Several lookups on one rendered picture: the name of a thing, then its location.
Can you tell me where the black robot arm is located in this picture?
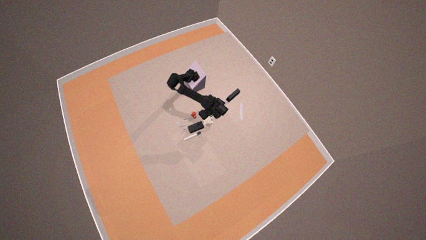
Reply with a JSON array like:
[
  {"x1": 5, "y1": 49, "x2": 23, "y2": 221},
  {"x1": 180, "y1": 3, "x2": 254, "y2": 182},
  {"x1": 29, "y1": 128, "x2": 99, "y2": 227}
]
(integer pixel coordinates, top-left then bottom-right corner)
[{"x1": 167, "y1": 69, "x2": 228, "y2": 119}]

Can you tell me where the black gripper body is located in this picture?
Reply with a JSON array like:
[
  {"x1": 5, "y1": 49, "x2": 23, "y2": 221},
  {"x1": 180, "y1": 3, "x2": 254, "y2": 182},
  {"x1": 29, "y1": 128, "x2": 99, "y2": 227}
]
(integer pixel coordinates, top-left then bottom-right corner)
[{"x1": 199, "y1": 98, "x2": 224, "y2": 120}]

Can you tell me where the white paper card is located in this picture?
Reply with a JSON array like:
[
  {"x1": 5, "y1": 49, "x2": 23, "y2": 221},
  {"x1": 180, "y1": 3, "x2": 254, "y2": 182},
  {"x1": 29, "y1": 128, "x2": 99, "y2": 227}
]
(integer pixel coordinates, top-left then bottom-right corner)
[{"x1": 203, "y1": 116, "x2": 214, "y2": 125}]

